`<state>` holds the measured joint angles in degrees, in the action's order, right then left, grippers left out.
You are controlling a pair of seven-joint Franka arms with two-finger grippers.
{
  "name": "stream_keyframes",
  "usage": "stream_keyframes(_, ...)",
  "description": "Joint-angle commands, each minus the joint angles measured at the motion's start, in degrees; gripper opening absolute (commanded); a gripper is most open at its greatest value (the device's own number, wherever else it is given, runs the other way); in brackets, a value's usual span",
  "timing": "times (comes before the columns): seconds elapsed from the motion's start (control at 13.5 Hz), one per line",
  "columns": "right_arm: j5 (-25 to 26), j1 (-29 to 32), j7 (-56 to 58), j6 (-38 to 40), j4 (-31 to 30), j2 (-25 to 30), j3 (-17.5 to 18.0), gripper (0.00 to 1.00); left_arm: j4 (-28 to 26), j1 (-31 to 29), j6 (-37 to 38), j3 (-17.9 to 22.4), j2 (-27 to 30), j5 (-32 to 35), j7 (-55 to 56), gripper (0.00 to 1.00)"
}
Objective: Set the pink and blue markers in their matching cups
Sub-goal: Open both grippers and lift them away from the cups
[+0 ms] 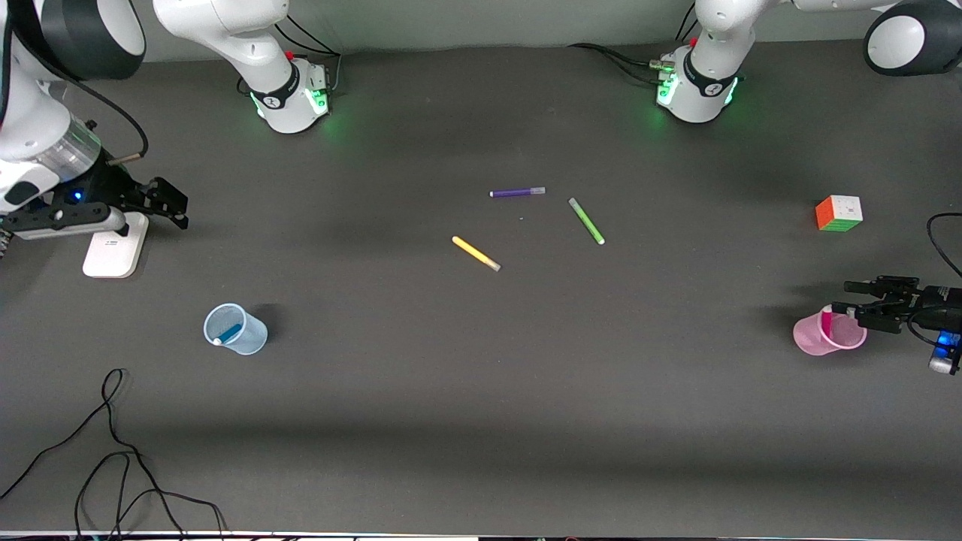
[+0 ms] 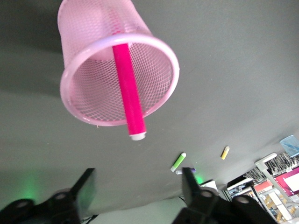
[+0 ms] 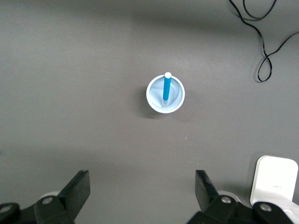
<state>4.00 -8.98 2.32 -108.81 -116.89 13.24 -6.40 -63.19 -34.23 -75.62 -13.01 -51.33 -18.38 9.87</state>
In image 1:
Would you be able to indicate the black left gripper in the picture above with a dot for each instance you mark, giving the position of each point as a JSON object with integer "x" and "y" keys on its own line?
{"x": 934, "y": 297}

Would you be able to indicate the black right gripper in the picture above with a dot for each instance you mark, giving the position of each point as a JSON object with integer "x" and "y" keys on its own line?
{"x": 110, "y": 185}

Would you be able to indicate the pink marker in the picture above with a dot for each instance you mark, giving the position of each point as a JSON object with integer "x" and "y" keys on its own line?
{"x": 827, "y": 323}

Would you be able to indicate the blue marker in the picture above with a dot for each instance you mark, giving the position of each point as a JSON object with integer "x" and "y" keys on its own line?
{"x": 228, "y": 333}

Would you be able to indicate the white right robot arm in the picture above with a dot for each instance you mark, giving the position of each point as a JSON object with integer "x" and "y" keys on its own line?
{"x": 30, "y": 113}

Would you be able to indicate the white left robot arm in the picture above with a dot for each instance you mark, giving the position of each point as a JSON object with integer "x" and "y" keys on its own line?
{"x": 714, "y": 45}

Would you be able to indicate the white flat stand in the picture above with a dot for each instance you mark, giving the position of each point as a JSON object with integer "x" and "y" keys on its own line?
{"x": 113, "y": 252}

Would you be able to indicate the pink mesh cup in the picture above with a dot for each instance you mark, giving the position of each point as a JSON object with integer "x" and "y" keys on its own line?
{"x": 808, "y": 338}

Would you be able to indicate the colourful puzzle cube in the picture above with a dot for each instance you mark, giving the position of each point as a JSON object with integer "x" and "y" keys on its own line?
{"x": 838, "y": 214}

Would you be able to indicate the light blue mesh cup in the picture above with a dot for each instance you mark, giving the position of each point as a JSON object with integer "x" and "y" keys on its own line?
{"x": 252, "y": 338}

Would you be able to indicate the green marker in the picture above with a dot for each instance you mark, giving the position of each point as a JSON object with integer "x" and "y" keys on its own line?
{"x": 586, "y": 221}

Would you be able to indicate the yellow marker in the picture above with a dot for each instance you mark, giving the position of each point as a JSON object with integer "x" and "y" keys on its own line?
{"x": 476, "y": 253}

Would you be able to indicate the purple marker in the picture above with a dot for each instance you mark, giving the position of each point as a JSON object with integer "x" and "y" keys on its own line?
{"x": 517, "y": 192}

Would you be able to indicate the dark grey table mat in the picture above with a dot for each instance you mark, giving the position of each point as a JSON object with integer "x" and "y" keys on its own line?
{"x": 481, "y": 421}

